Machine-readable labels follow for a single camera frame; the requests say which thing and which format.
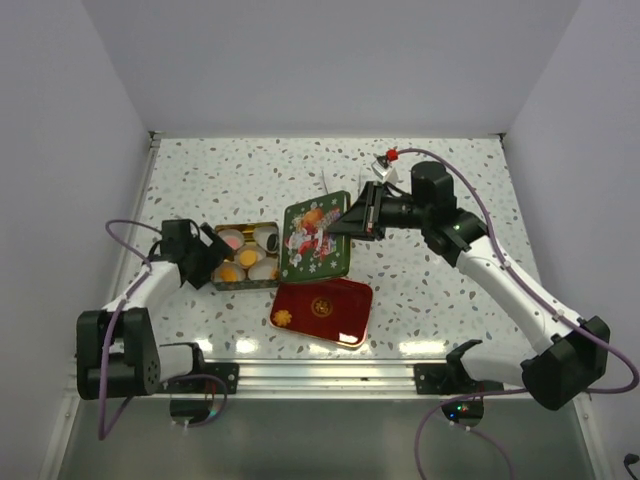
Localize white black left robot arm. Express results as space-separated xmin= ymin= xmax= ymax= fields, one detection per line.
xmin=76 ymin=219 xmax=234 ymax=400

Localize pink round cookie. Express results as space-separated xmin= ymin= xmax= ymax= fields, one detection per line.
xmin=223 ymin=236 xmax=242 ymax=250

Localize white paper cupcake liner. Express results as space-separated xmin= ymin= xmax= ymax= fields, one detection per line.
xmin=234 ymin=244 xmax=266 ymax=269
xmin=253 ymin=226 xmax=279 ymax=253
xmin=217 ymin=229 xmax=245 ymax=250
xmin=213 ymin=262 xmax=245 ymax=283
xmin=247 ymin=257 xmax=278 ymax=281

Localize yellow swirl cookie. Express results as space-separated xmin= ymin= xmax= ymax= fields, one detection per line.
xmin=272 ymin=310 xmax=292 ymax=327

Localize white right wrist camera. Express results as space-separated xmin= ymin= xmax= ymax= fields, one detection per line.
xmin=371 ymin=155 xmax=399 ymax=185

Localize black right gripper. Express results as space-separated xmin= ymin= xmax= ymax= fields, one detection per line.
xmin=328 ymin=180 xmax=431 ymax=241

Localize black sandwich cookie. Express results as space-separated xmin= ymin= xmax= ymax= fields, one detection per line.
xmin=265 ymin=233 xmax=279 ymax=252

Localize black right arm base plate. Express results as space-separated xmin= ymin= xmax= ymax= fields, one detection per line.
xmin=413 ymin=363 xmax=504 ymax=396

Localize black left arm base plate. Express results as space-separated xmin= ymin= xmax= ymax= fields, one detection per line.
xmin=161 ymin=362 xmax=240 ymax=395

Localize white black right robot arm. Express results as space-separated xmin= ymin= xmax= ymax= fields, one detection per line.
xmin=329 ymin=161 xmax=610 ymax=410

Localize green christmas cookie tin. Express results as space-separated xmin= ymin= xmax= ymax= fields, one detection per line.
xmin=211 ymin=222 xmax=280 ymax=291

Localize red lacquer tray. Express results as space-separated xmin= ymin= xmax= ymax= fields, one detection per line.
xmin=269 ymin=278 xmax=373 ymax=349

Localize orange leaf cookie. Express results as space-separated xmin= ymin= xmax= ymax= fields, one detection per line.
xmin=219 ymin=267 xmax=238 ymax=283

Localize aluminium table frame rail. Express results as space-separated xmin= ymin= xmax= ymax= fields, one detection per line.
xmin=64 ymin=130 xmax=596 ymax=401

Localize round yellow biscuit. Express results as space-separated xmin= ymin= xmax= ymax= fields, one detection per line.
xmin=238 ymin=249 xmax=259 ymax=268

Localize silver metal tongs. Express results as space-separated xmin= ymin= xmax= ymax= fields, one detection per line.
xmin=321 ymin=165 xmax=366 ymax=202

